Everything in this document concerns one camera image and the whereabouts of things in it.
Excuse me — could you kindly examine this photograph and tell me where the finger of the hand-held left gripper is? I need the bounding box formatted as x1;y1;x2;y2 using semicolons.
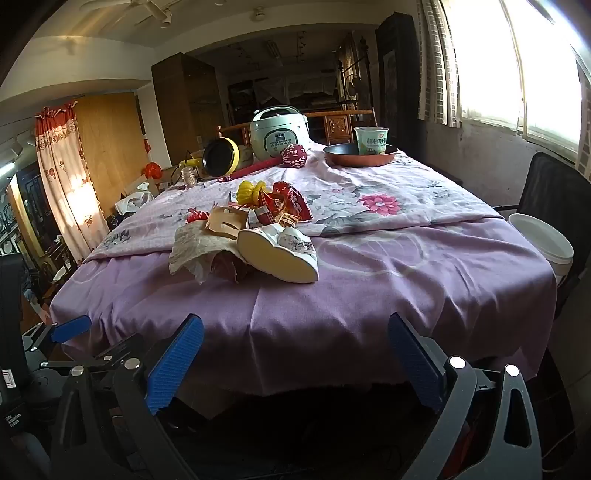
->
21;315;92;365
46;333;145;372

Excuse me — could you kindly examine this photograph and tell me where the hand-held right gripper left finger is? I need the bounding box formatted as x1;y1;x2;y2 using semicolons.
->
50;314;205;480

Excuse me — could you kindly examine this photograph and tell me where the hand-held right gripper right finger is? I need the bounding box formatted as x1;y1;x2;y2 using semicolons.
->
387;313;542;480

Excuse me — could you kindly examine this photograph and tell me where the dark red wrapper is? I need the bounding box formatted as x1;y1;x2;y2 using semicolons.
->
210;251;254;282

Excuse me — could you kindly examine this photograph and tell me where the paper towel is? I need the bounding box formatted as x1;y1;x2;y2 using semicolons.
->
168;222;241;282

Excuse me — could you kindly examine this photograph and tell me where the white embroidered shoe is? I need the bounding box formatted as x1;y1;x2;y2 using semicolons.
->
237;226;320;283
249;222;296;238

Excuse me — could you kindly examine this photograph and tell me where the brown cardboard piece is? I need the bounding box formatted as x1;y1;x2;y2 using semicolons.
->
205;205;250;241

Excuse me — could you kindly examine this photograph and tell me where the red checkered packet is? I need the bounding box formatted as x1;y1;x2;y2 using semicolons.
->
247;205;278;229

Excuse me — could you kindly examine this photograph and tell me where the yellow plastic toy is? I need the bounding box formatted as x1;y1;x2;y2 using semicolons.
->
237;180;267;206

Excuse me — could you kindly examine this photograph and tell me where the red snack packet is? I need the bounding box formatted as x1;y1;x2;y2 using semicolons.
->
259;182;312;224

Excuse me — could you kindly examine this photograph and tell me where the purple tablecloth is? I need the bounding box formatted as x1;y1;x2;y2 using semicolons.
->
48;217;557;398

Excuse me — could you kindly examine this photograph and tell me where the white plastic bag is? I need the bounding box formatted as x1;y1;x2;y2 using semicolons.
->
115;191;154;215

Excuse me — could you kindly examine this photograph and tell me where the red floral curtain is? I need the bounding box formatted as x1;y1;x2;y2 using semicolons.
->
34;104;109;264

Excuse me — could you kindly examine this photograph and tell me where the cardboard box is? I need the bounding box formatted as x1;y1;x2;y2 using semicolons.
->
122;178;160;199

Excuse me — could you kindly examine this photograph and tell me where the white plastic bucket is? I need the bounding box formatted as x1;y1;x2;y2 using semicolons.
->
508;213;574;287

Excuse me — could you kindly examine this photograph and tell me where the floral cloth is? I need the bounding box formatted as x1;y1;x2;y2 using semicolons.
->
83;141;506;264

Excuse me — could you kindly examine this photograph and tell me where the wooden door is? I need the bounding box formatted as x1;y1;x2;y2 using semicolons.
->
74;92;153;217

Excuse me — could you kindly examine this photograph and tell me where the yellow black round appliance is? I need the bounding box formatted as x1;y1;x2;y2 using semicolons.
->
179;137;241;178

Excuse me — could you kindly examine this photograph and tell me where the copper frying pan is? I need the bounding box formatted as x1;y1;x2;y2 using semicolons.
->
322;142;399;168

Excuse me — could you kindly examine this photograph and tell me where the black mesh chair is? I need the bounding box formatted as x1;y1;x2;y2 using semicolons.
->
492;152;591;319

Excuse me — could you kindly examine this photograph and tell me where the instant noodle cup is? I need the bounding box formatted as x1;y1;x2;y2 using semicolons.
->
353;126;389;155

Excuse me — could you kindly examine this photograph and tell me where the red patterned pouch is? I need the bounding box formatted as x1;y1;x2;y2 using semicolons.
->
281;144;308;169

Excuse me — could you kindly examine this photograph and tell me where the carved wooden chair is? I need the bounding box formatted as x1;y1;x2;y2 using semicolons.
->
217;108;375;146

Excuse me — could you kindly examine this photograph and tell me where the wooden cabinet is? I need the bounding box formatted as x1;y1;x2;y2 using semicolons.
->
151;52;222;162

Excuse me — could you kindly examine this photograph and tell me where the white rice cooker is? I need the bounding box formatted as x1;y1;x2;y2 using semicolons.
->
249;106;310;162

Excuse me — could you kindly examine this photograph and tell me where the dark tall cabinet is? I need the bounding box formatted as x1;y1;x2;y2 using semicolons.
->
375;13;428;153

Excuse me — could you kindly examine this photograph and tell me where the checked window curtain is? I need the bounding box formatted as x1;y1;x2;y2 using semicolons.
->
416;0;462;129
574;48;591;180

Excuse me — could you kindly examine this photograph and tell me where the ceiling spotlight rail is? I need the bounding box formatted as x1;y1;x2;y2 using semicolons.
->
83;0;174;24

